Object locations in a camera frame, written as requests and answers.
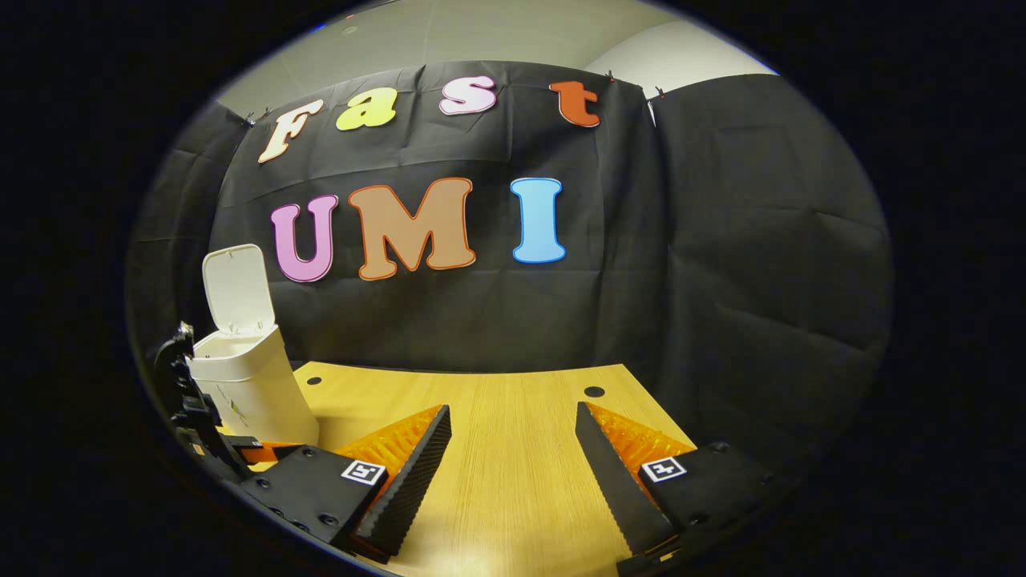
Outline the wooden desktop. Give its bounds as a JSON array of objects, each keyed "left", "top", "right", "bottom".
[{"left": 216, "top": 362, "right": 698, "bottom": 577}]

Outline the white desktop garbage bin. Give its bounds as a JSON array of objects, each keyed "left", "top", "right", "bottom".
[{"left": 186, "top": 244, "right": 321, "bottom": 447}]

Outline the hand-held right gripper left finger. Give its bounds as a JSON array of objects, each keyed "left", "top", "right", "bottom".
[{"left": 240, "top": 404, "right": 452, "bottom": 565}]

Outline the black backdrop cloth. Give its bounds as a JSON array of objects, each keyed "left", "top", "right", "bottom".
[{"left": 127, "top": 60, "right": 895, "bottom": 482}]

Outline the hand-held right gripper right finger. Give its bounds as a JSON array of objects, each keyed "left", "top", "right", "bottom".
[{"left": 575, "top": 401, "right": 775, "bottom": 576}]

